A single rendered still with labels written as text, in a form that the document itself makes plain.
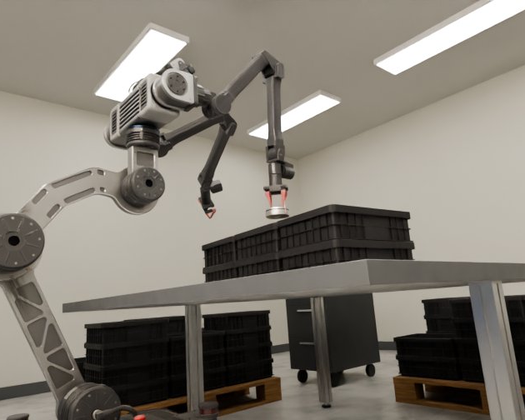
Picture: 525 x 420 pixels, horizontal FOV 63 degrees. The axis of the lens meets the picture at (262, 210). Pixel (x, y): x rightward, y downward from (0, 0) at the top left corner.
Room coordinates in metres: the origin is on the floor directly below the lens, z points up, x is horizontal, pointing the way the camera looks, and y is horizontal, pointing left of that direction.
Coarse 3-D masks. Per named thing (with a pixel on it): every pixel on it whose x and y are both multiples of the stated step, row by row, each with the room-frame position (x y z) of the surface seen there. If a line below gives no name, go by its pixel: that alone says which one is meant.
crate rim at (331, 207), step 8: (320, 208) 1.32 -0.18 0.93; (328, 208) 1.30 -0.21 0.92; (336, 208) 1.29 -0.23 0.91; (344, 208) 1.31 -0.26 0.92; (352, 208) 1.34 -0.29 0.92; (360, 208) 1.36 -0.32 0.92; (368, 208) 1.38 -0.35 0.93; (376, 208) 1.40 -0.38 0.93; (296, 216) 1.42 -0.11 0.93; (304, 216) 1.39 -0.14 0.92; (312, 216) 1.36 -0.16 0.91; (392, 216) 1.45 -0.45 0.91; (400, 216) 1.47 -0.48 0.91; (408, 216) 1.50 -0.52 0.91; (280, 224) 1.50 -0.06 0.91
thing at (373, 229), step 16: (288, 224) 1.48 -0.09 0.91; (304, 224) 1.40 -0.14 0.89; (320, 224) 1.35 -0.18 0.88; (336, 224) 1.30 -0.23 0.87; (352, 224) 1.34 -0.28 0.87; (368, 224) 1.39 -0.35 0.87; (384, 224) 1.44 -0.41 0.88; (400, 224) 1.49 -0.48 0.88; (288, 240) 1.48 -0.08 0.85; (304, 240) 1.42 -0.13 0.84; (320, 240) 1.34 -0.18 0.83; (384, 240) 1.42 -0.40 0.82; (400, 240) 1.47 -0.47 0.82
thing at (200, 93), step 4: (196, 80) 1.47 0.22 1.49; (196, 84) 1.47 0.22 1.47; (196, 88) 1.47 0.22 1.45; (200, 88) 1.49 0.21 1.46; (204, 88) 1.52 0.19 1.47; (196, 92) 1.47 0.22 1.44; (200, 92) 1.49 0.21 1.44; (204, 92) 1.50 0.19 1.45; (208, 92) 1.52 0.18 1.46; (196, 96) 1.47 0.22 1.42; (200, 96) 1.49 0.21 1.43; (204, 96) 1.50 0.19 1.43; (208, 96) 1.52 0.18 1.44; (196, 100) 1.47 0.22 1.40; (200, 100) 1.50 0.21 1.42; (204, 100) 1.52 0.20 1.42; (208, 100) 1.53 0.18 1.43; (192, 104) 1.48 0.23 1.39; (196, 104) 1.48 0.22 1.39; (200, 104) 1.52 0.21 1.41; (204, 104) 1.54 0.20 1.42; (188, 108) 1.51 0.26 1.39
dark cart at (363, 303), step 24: (288, 312) 3.64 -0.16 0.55; (336, 312) 3.39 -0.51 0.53; (360, 312) 3.58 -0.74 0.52; (288, 336) 3.65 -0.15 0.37; (312, 336) 3.45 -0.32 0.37; (336, 336) 3.37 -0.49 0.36; (360, 336) 3.56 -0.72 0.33; (312, 360) 3.46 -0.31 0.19; (336, 360) 3.35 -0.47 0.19; (360, 360) 3.54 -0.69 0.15; (336, 384) 3.40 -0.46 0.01
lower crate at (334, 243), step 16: (336, 240) 1.29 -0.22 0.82; (352, 240) 1.33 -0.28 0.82; (368, 240) 1.37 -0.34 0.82; (288, 256) 1.47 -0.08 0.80; (304, 256) 1.42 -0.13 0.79; (320, 256) 1.36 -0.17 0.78; (336, 256) 1.30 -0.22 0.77; (352, 256) 1.33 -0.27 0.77; (368, 256) 1.38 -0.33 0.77; (384, 256) 1.43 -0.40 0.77; (400, 256) 1.47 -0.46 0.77
